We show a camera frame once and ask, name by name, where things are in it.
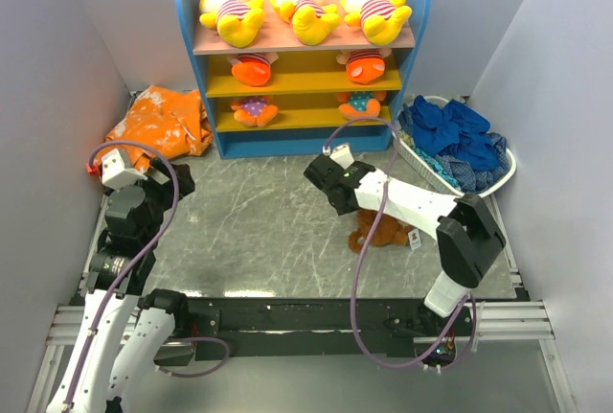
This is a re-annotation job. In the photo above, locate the brown monkey plush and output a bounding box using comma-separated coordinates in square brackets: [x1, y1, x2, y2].
[348, 210, 420, 254]

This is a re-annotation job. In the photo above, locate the white plush blue dotted dress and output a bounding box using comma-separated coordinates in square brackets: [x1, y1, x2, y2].
[336, 91, 387, 120]

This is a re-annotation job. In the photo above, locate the plush purple dotted dress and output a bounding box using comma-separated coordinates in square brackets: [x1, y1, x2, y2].
[230, 95, 279, 127]

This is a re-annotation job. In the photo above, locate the boy doll striped shirt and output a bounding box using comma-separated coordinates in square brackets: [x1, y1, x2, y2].
[335, 48, 392, 84]

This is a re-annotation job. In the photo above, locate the yellow frog plush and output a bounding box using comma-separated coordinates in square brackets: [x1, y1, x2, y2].
[198, 0, 265, 48]
[270, 0, 341, 46]
[339, 0, 413, 46]

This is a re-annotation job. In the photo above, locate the yellow frog plush front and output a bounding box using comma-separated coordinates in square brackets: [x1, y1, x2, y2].
[339, 0, 413, 46]

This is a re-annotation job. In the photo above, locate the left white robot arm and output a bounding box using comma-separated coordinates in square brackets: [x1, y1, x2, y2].
[47, 159, 195, 412]

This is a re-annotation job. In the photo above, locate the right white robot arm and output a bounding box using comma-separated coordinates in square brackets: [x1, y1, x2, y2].
[304, 154, 507, 335]

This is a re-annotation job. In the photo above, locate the blue pink yellow toy shelf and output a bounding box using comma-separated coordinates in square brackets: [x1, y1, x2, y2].
[175, 0, 431, 159]

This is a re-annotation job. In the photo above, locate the orange white tie-dye cloth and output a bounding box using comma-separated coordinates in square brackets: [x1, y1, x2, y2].
[105, 85, 213, 160]

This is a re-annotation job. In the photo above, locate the blue clothes pile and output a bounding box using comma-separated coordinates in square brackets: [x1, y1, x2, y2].
[397, 95, 510, 195]

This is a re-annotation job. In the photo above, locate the white plastic laundry basket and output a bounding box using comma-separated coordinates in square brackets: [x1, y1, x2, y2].
[391, 94, 518, 201]

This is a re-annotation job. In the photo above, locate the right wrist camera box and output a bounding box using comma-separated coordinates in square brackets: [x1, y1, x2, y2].
[322, 143, 354, 169]

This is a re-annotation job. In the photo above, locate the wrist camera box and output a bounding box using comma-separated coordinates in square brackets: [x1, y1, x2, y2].
[87, 148, 147, 190]
[322, 143, 354, 169]

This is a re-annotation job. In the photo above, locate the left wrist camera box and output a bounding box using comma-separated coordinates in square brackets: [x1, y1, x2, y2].
[87, 148, 147, 190]

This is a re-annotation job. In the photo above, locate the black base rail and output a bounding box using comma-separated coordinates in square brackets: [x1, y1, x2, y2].
[71, 287, 528, 361]

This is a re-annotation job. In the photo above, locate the aluminium frame rail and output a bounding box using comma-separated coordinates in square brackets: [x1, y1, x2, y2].
[26, 302, 579, 412]

